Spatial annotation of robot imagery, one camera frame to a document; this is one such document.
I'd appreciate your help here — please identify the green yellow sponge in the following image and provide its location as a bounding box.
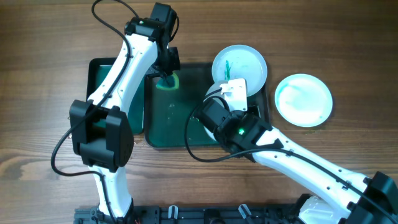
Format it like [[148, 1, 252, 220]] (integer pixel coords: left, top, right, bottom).
[[155, 73, 180, 90]]

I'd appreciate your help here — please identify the white plate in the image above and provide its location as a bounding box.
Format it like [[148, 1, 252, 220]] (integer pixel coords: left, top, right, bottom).
[[211, 45, 268, 96], [197, 83, 230, 142], [274, 73, 333, 128]]

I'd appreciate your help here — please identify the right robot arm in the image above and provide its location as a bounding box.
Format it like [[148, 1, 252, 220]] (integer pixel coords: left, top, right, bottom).
[[194, 97, 397, 223]]

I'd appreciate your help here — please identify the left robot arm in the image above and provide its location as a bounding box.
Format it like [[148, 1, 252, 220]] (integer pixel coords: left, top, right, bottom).
[[70, 2, 180, 223]]

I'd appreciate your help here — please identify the large dark serving tray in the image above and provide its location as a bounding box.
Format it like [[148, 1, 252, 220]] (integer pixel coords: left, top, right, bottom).
[[144, 63, 271, 150]]

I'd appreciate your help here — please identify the small black water tray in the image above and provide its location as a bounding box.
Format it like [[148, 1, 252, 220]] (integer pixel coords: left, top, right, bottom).
[[86, 57, 145, 135]]

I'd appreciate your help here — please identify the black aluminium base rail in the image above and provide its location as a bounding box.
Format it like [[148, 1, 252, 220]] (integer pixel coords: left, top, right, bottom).
[[73, 203, 299, 224]]

